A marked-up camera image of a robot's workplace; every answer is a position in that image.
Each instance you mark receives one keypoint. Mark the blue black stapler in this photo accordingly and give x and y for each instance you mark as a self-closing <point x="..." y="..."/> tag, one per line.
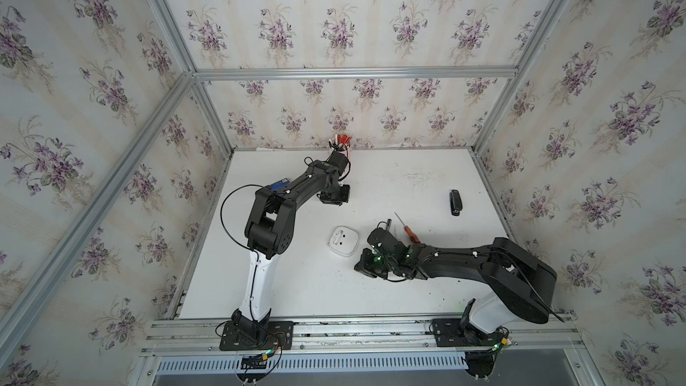
<point x="280" y="184"/>

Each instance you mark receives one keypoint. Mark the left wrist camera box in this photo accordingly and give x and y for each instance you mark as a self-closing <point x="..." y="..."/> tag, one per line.
<point x="339" y="160"/>

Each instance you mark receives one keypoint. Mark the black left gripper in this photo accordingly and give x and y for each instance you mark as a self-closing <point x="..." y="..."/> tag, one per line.
<point x="345" y="197"/>

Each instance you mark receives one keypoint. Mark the white ventilation grille strip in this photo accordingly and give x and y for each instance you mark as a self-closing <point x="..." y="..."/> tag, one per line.
<point x="318" y="363"/>

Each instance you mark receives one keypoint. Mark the white square alarm clock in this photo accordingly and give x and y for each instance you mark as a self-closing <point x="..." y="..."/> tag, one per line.
<point x="344" y="241"/>

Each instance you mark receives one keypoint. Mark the small black remote device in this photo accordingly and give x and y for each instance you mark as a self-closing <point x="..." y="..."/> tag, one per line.
<point x="456" y="203"/>

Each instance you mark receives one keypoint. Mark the red and black pens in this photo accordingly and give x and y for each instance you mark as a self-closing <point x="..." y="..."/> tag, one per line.
<point x="340" y="142"/>

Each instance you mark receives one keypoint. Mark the aluminium front rail frame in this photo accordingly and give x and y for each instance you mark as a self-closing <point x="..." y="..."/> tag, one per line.
<point x="204" y="337"/>

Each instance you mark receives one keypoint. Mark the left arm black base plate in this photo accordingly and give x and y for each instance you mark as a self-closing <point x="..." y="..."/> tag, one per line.
<point x="277" y="335"/>

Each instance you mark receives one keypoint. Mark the orange handled screwdriver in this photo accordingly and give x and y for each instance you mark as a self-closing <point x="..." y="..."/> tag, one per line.
<point x="412" y="236"/>

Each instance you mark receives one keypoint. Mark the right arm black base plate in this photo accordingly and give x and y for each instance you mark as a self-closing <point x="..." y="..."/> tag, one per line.
<point x="469" y="332"/>

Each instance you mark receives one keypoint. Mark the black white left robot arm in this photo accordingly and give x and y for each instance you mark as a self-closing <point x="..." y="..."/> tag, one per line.
<point x="270" y="230"/>

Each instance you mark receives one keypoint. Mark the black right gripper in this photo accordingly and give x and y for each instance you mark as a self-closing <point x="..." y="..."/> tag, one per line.
<point x="362" y="264"/>

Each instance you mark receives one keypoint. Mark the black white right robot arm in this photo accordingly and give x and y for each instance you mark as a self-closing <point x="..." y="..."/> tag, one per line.
<point x="521" y="286"/>

